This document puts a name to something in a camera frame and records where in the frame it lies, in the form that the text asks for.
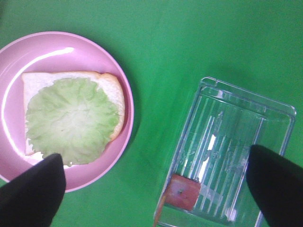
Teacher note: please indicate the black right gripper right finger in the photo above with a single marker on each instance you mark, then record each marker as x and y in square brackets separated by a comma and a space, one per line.
[276, 185]

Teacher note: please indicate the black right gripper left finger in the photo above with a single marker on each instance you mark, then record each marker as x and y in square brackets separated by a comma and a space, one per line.
[33, 198]

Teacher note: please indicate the green lettuce leaf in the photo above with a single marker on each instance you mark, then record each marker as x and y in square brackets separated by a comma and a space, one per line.
[71, 120]

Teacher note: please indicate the bacon strip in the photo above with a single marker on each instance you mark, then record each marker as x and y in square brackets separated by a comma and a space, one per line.
[181, 192]

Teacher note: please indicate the white bread slice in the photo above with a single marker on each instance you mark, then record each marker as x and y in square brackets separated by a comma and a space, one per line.
[111, 87]

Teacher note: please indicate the clear right plastic tray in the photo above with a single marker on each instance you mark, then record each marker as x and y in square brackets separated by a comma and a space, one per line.
[223, 122]

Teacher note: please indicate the pink round plate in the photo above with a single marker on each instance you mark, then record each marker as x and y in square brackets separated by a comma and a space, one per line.
[53, 52]

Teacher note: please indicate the green tablecloth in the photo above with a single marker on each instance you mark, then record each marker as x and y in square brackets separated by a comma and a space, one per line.
[165, 47]

